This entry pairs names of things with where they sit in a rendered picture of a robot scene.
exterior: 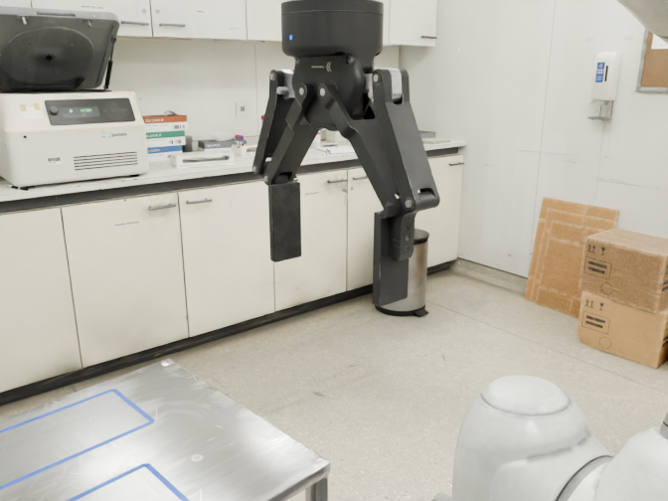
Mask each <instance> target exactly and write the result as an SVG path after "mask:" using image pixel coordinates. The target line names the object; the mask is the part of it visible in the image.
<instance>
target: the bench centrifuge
mask: <svg viewBox="0 0 668 501"><path fill-rule="evenodd" d="M118 29H119V21H118V18H117V16H116V15H115V14H113V13H110V12H96V11H79V10H62V9H44V8H27V7H9V6H0V176H1V177H3V178H4V179H6V180H7V181H9V182H10V183H12V184H13V185H15V186H17V187H25V188H34V187H35V185H42V184H52V183H61V182H70V181H79V180H88V179H97V178H107V177H116V176H125V175H129V176H130V177H136V176H139V174H144V173H147V172H148V171H149V163H148V152H147V141H146V130H145V123H144V120H143V118H142V115H141V113H140V110H139V107H138V103H137V99H136V93H135V92H133V91H121V90H109V89H108V86H109V82H110V76H111V70H112V64H113V61H112V56H113V50H114V44H115V42H116V36H117V32H118ZM109 58H110V59H109ZM106 68H107V71H106ZM105 71H106V78H105V85H104V86H103V89H85V88H97V87H99V86H100V85H101V84H102V81H103V78H104V74H105Z"/></svg>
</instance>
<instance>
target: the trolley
mask: <svg viewBox="0 0 668 501"><path fill-rule="evenodd" d="M329 473H330V462H329V461H328V460H326V459H325V458H323V457H322V456H320V455H319V454H318V453H317V452H315V451H313V450H312V449H310V448H309V447H307V446H306V445H304V444H303V443H301V442H299V441H298V440H296V439H295V438H293V437H292V436H290V435H288V434H287V433H285V432H284V431H282V430H281V429H279V428H278V427H276V426H274V425H273V424H271V423H270V422H268V421H267V420H265V419H264V418H262V417H260V416H258V415H257V414H255V413H254V412H252V411H250V410H249V409H247V408H246V407H244V406H243V405H241V404H240V403H238V402H236V401H235V400H233V399H232V398H230V397H229V396H227V395H226V394H224V393H222V392H221V391H219V390H218V389H216V388H215V387H213V386H211V385H210V384H208V383H207V382H205V381H203V380H201V379H200V378H198V377H196V376H195V375H193V374H192V373H190V372H189V371H187V370H186V369H184V368H182V367H181V366H179V365H178V364H176V363H175V362H173V361H172V360H170V359H166V360H163V361H161V362H158V363H155V364H152V365H150V366H147V367H144V368H141V369H138V370H136V371H133V372H130V373H127V374H125V375H122V376H119V377H116V378H114V379H111V380H108V381H105V382H103V383H100V384H97V385H94V386H92V387H89V388H86V389H83V390H81V391H78V392H75V393H72V394H70V395H67V396H64V397H61V398H58V399H56V400H53V401H50V402H47V403H45V404H42V405H39V406H36V407H34V408H31V409H28V410H25V411H23V412H20V413H17V414H14V415H12V416H9V417H4V418H2V419H0V501H287V500H289V499H290V498H292V497H293V496H295V495H296V494H298V493H300V492H301V491H303V490H304V489H305V501H328V474H329Z"/></svg>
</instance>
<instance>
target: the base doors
mask: <svg viewBox="0 0 668 501"><path fill-rule="evenodd" d="M428 162H429V165H430V169H431V173H432V176H433V178H434V182H435V185H436V188H437V191H438V194H439V198H440V202H439V205H438V206H437V207H436V208H432V209H428V210H423V211H420V212H418V213H417V214H416V218H415V229H421V230H424V231H427V232H429V238H428V252H427V267H430V266H433V265H437V264H440V263H444V262H447V261H451V260H454V259H457V246H458V231H459V215H460V199H461V183H462V167H463V164H462V165H455V166H449V163H450V164H456V163H458V162H460V163H463V155H462V154H460V155H452V156H445V157H437V158H429V159H428ZM365 176H366V173H365V171H364V169H363V168H355V169H348V170H338V171H330V172H322V173H315V174H307V175H300V176H296V177H297V178H296V179H298V181H297V182H300V206H301V257H296V258H292V259H288V260H283V261H279V262H274V261H272V260H270V241H269V211H268V186H267V185H265V183H264V181H255V182H248V183H241V184H234V185H227V186H219V187H212V188H204V189H197V190H189V191H182V192H173V193H165V194H157V195H150V196H142V197H134V198H127V199H119V200H111V201H104V202H96V203H88V204H81V205H73V206H65V207H61V209H60V208H52V209H44V210H37V211H29V212H22V213H14V214H7V215H0V393H1V392H4V391H8V390H11V389H14V388H18V387H21V386H25V385H28V384H31V383H35V382H38V381H42V380H45V379H48V378H52V377H55V376H58V375H61V374H64V373H68V372H71V371H74V370H78V369H81V368H82V367H83V368H84V367H88V366H91V365H95V364H98V363H102V362H105V361H109V360H112V359H116V358H119V357H122V356H126V355H129V354H133V353H136V352H140V351H143V350H147V349H150V348H153V347H157V346H160V345H164V344H167V343H171V342H174V341H178V340H181V339H184V338H188V336H189V337H192V336H196V335H199V334H203V333H206V332H209V331H213V330H216V329H219V328H223V327H226V326H229V325H233V324H236V323H239V322H243V321H246V320H250V319H253V318H256V317H260V316H262V315H265V314H269V313H272V312H274V311H278V310H282V309H285V308H289V307H292V306H295V305H299V304H302V303H306V302H309V301H313V300H316V299H320V298H323V297H326V296H330V295H333V294H337V293H340V292H344V291H346V290H347V291H348V290H352V289H355V288H358V287H362V286H365V285H369V284H372V283H373V255H374V213H375V212H380V211H383V210H384V209H383V207H382V205H381V202H380V201H379V199H378V197H377V195H376V193H375V191H374V189H373V187H372V185H371V183H370V181H369V179H361V180H353V179H352V178H353V177H354V178H361V177H365ZM296 179H294V180H296ZM341 179H344V180H345V179H347V180H348V181H346V182H337V183H328V182H327V181H328V180H329V181H336V180H341ZM351 187H353V188H354V189H353V191H351ZM343 188H344V189H347V193H345V192H342V189H343ZM315 191H320V194H317V195H310V196H304V193H308V192H315ZM345 195H348V199H347V205H344V199H345ZM206 198H207V199H208V200H210V199H212V202H206V203H197V204H188V205H187V203H186V201H187V200H188V201H189V202H192V201H201V200H205V199H206ZM170 203H171V204H172V205H174V204H176V205H177V206H176V207H172V208H165V209H158V210H151V211H149V209H148V207H149V206H151V207H152V208H153V207H160V206H167V205H169V204H170ZM61 216H62V217H61ZM137 220H141V224H137V225H130V226H124V227H117V228H114V227H113V224H116V223H123V222H130V221H137ZM62 223H63V224H62ZM63 230H64V231H63ZM64 238H65V239H64ZM65 245H66V246H65ZM67 260H68V261H67ZM68 267H69V268H68ZM70 282H71V283H70ZM77 333H78V334H77ZM78 340H79V341H78Z"/></svg>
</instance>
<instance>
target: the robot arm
mask: <svg viewBox="0 0 668 501"><path fill-rule="evenodd" d="M616 1H617V2H618V3H619V4H621V5H622V6H623V7H624V8H625V9H626V10H627V11H628V12H630V13H631V14H632V15H633V16H634V17H635V18H636V19H637V20H638V21H639V22H640V23H641V24H642V26H643V27H644V28H646V29H647V30H648V31H650V32H651V33H653V34H655V35H656V36H658V37H659V38H660V39H662V40H663V41H664V42H665V43H667V44H668V0H616ZM383 33H384V3H382V2H379V1H376V0H289V1H286V2H283V3H281V41H282V50H283V52H284V53H285V54H286V55H287V56H289V57H294V59H295V65H294V70H271V71H270V74H269V96H268V101H267V105H266V110H265V114H264V118H263V122H262V127H261V131H260V135H259V139H258V143H257V148H256V152H255V156H254V160H253V164H252V171H253V173H254V174H255V176H258V175H260V176H262V177H263V181H264V183H265V185H267V186H268V211H269V241H270V260H272V261H274V262H279V261H283V260H288V259H292V258H296V257H301V206H300V182H297V181H298V179H296V178H297V177H296V175H295V174H296V172H297V170H298V168H299V166H300V165H301V163H302V161H303V159H304V157H305V155H306V153H307V152H308V150H309V148H310V146H311V144H312V142H313V140H314V138H315V137H316V135H317V133H318V131H320V130H321V129H324V128H325V129H327V130H329V131H339V132H340V134H341V136H342V137H344V138H346V139H348V140H349V141H350V143H351V145H352V147H353V149H354V151H355V153H356V155H357V157H358V159H359V161H360V163H361V165H362V167H363V169H364V171H365V173H366V175H367V177H368V179H369V181H370V183H371V185H372V187H373V189H374V191H375V193H376V195H377V197H378V199H379V201H380V202H381V205H382V207H383V209H384V210H383V211H380V212H375V213H374V255H373V304H375V305H377V306H380V307H381V306H384V305H387V304H390V303H394V302H397V301H400V300H403V299H406V298H407V297H408V282H409V258H410V257H412V255H413V253H414V241H415V239H414V237H415V218H416V214H417V213H418V212H420V211H423V210H428V209H432V208H436V207H437V206H438V205H439V202H440V198H439V194H438V191H437V188H436V185H435V182H434V178H433V176H432V173H431V169H430V165H429V162H428V159H427V156H426V153H425V149H424V146H423V143H422V140H421V137H420V133H419V130H418V125H417V122H416V118H415V115H414V112H413V109H412V106H411V101H410V80H409V73H408V72H407V70H405V69H376V70H375V67H374V57H375V56H378V55H379V54H380V53H381V52H382V50H383ZM372 100H373V101H372ZM363 118H364V120H362V119H363ZM266 158H271V160H270V161H266ZM294 179H296V180H294ZM418 190H420V193H418ZM395 194H396V195H398V196H399V197H398V199H397V198H396V195H395ZM431 501H668V411H667V414H666V416H665V419H664V420H663V423H662V425H661V427H658V426H654V427H651V428H649V429H647V430H645V431H643V432H640V433H638V434H636V435H634V436H632V437H631V438H629V439H628V441H627V443H626V444H625V446H624V447H623V449H622V450H621V451H620V452H619V453H618V454H617V455H616V456H615V457H614V456H613V455H612V454H611V453H610V452H609V451H608V450H607V449H606V448H605V447H604V445H603V444H602V443H601V442H600V441H599V440H598V439H597V438H596V437H595V435H594V434H593V433H592V432H590V431H589V430H588V429H587V418H586V416H585V414H584V412H583V411H582V409H581V408H580V407H579V405H578V404H577V403H576V402H575V400H574V399H573V398H572V397H571V396H570V395H569V394H568V393H566V392H565V391H563V390H562V389H560V388H559V387H558V386H557V385H555V384H554V383H552V382H550V381H547V380H545V379H542V378H538V377H533V376H524V375H514V376H506V377H502V378H499V379H496V380H494V381H493V382H491V383H490V384H489V385H488V386H487V387H486V388H485V389H484V390H483V391H482V392H481V394H478V395H477V396H476V397H475V398H474V400H473V402H472V403H471V405H470V407H469V409H468V411H467V413H466V415H465V417H464V419H463V422H462V424H461V427H460V430H459V434H458V438H457V443H456V449H455V455H454V465H453V476H452V497H451V496H448V495H446V494H444V493H437V494H436V495H434V496H433V499H432V500H431Z"/></svg>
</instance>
